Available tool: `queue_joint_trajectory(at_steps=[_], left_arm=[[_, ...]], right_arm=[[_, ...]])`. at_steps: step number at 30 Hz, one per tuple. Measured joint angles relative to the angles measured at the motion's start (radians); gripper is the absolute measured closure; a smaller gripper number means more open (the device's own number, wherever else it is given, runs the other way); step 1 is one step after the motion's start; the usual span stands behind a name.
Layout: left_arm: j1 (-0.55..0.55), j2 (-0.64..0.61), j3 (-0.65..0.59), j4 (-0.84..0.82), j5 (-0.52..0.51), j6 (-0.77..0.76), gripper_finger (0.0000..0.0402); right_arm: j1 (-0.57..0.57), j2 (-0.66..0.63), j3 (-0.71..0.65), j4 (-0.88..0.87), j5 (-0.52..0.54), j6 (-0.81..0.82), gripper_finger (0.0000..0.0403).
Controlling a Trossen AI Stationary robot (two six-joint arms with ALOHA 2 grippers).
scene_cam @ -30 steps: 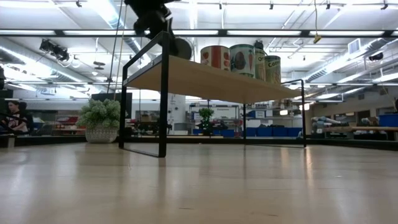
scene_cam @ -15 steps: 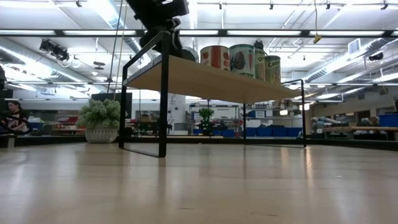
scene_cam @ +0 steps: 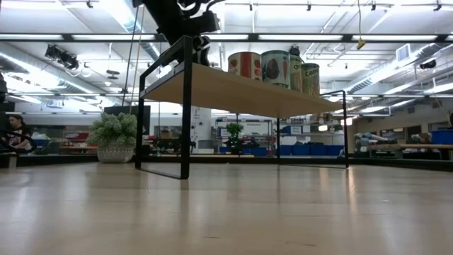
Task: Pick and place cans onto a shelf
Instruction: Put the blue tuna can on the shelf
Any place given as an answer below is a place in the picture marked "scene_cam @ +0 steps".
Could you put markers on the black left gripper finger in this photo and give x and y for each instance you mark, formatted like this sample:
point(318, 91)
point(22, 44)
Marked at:
point(201, 49)

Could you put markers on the white red tomato can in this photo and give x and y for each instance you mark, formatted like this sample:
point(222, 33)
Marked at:
point(244, 65)

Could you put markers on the white mixed vegetables can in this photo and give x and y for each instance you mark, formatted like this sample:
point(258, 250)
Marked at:
point(276, 69)

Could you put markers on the pale yellow labelled can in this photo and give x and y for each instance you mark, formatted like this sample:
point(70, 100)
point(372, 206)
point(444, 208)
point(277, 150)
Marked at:
point(296, 76)

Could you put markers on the yellow-green corn can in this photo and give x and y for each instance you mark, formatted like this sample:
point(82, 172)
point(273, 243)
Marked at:
point(311, 81)

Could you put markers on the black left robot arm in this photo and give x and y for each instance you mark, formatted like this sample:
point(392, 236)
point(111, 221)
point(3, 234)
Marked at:
point(159, 5)

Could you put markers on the small green background tree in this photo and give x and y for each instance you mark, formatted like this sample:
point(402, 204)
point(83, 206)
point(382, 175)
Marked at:
point(234, 130)

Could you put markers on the white background board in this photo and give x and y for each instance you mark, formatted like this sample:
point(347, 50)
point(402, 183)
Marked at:
point(255, 129)

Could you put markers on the blue storage bin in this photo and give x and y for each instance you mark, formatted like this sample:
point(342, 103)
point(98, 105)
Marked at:
point(318, 150)
point(260, 151)
point(442, 136)
point(286, 150)
point(335, 150)
point(301, 150)

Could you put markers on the green plant white pot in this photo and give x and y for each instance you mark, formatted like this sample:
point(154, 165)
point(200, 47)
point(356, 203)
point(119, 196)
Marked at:
point(113, 131)

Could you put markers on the black ceiling device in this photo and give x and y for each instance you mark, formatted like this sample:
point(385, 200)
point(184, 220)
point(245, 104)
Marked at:
point(62, 56)
point(428, 64)

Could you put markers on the black overhead rig beam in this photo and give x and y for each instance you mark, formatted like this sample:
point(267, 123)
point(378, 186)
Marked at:
point(347, 37)

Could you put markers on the red storage bin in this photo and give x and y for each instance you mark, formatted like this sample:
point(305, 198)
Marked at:
point(76, 136)

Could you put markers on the person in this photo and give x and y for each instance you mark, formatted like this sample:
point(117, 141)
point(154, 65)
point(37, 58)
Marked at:
point(16, 124)

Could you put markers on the white ceiling air vent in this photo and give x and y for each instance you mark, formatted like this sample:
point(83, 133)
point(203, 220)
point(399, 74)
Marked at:
point(403, 52)

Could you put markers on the wooden background workbench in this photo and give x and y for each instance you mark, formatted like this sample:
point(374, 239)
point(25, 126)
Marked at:
point(424, 146)

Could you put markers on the wooden shelf black metal frame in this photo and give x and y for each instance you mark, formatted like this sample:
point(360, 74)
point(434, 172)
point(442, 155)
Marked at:
point(230, 95)

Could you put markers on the black overhead camera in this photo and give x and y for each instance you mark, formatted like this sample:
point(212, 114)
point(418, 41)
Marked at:
point(293, 51)

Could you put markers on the black wall monitor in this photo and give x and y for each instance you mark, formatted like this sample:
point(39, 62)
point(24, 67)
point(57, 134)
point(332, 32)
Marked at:
point(122, 109)

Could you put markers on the black aluminium table frame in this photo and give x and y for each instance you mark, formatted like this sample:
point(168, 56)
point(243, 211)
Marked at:
point(212, 159)

